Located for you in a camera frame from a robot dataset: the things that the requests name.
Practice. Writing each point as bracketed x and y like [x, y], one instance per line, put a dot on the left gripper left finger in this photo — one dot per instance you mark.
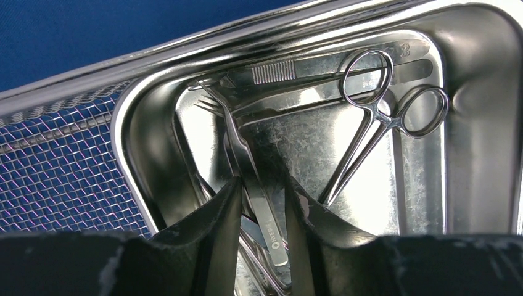
[143, 261]

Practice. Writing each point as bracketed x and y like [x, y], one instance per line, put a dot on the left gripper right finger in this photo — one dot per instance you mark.
[329, 256]

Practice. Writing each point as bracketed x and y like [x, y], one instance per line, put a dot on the steel toothed tissue forceps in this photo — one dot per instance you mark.
[258, 199]

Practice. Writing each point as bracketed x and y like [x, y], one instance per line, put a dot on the blue surgical wrap cloth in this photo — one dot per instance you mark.
[40, 39]

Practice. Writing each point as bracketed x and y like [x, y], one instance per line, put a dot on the steel instrument pan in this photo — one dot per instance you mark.
[336, 148]

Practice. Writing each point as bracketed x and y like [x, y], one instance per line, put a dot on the steel needle holder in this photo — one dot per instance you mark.
[375, 123]

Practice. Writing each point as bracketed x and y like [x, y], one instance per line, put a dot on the steel scalpel handle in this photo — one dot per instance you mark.
[287, 73]

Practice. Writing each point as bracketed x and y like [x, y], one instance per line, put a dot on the metal mesh tray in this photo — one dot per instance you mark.
[61, 163]

